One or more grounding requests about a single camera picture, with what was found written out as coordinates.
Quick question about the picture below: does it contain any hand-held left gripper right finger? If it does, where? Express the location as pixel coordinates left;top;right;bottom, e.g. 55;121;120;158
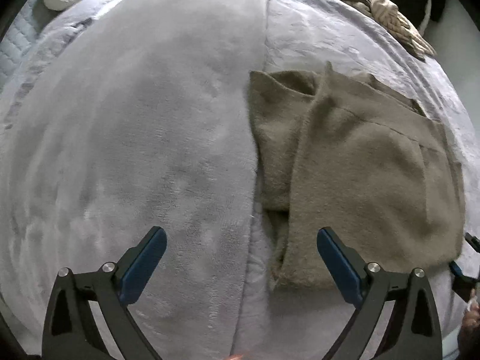
317;227;443;360

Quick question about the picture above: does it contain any brown knit sweater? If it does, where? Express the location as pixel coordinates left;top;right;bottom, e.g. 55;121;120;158
245;61;466;291

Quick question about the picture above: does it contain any grey quilted bed sheet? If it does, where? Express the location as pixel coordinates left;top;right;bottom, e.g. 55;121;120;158
0;0;49;94

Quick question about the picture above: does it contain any lavender embossed fleece blanket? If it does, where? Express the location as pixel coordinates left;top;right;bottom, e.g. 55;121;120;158
0;0;480;360

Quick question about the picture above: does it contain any person's right hand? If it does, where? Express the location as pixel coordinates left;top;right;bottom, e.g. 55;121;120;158
457;300;480;360

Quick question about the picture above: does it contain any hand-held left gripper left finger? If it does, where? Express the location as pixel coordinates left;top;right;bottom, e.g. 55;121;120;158
42;226;167;360

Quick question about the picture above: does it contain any beige striped cloth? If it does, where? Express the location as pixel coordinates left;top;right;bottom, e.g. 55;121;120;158
369;0;437;59

